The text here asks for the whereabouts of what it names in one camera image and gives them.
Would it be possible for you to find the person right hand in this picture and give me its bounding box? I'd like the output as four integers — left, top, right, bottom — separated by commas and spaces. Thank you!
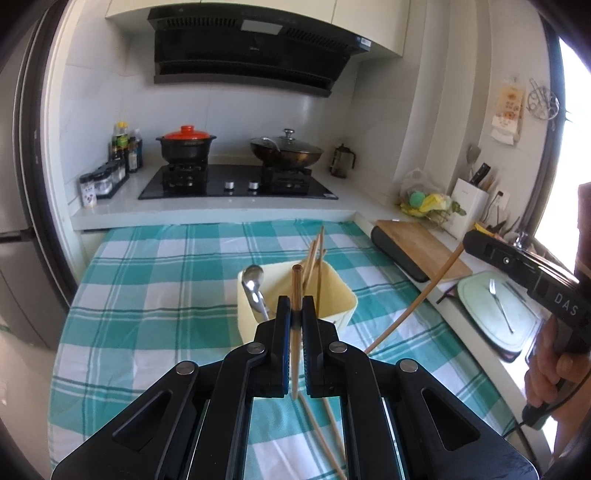
525, 316, 590, 426

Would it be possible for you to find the black gas stove top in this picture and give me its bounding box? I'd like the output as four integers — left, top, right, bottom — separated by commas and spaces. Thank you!
138, 165, 338, 200

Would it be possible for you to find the wall calendar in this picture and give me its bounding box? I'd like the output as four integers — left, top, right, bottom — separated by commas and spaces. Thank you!
491, 77, 526, 147

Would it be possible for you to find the white spice jar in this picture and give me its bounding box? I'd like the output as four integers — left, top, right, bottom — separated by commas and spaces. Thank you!
79, 173, 97, 208

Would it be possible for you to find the cream utensil holder box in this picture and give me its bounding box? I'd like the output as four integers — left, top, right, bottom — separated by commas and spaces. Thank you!
236, 258, 359, 345

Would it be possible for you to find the black clay pot red lid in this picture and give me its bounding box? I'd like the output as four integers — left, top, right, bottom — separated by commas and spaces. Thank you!
156, 125, 216, 165

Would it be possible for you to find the black range hood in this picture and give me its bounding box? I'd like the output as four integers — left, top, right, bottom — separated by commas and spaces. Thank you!
148, 3, 372, 98

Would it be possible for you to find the dark glass french press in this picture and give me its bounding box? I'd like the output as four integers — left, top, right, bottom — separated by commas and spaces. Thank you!
329, 144, 356, 179

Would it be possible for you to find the wok with glass lid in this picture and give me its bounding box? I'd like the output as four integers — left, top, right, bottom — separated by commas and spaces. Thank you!
249, 129, 324, 170

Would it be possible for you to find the teal white plaid tablecloth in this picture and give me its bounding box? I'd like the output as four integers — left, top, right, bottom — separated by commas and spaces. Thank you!
48, 220, 514, 464

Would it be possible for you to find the steel spoon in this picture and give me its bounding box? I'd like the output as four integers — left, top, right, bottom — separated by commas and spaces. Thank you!
242, 264, 270, 321

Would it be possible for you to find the light green tray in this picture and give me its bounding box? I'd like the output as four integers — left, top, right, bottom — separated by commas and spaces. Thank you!
457, 271, 539, 355

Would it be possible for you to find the sauce bottles group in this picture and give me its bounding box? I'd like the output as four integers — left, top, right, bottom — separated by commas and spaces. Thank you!
110, 121, 143, 173

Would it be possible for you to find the grey double-door refrigerator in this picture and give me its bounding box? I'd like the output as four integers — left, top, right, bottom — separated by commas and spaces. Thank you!
0, 21, 76, 350

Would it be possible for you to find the black mat under board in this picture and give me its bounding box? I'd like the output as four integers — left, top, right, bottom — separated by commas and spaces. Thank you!
370, 226, 429, 283

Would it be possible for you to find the spice jar rack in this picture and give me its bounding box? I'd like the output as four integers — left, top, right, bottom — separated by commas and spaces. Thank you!
91, 160, 128, 200

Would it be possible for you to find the plastic bag with produce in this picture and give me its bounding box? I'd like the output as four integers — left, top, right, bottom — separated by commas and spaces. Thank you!
399, 169, 467, 227

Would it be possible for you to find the wooden chopstick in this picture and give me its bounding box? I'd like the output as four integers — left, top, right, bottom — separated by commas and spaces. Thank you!
322, 398, 346, 459
303, 248, 327, 293
297, 392, 346, 480
303, 236, 320, 290
365, 243, 464, 354
290, 264, 304, 400
305, 228, 325, 282
315, 225, 325, 317

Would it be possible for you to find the wooden cutting board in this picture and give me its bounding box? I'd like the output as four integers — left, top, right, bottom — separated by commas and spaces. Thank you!
374, 220, 452, 282

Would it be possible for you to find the steel fork on tray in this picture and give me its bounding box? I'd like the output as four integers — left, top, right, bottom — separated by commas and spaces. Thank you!
489, 278, 515, 334

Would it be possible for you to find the white knife block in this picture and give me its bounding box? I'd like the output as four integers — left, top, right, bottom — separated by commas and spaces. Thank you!
443, 179, 489, 240

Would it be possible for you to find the wire trivet on wall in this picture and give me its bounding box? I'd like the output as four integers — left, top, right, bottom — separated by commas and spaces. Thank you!
526, 78, 560, 121

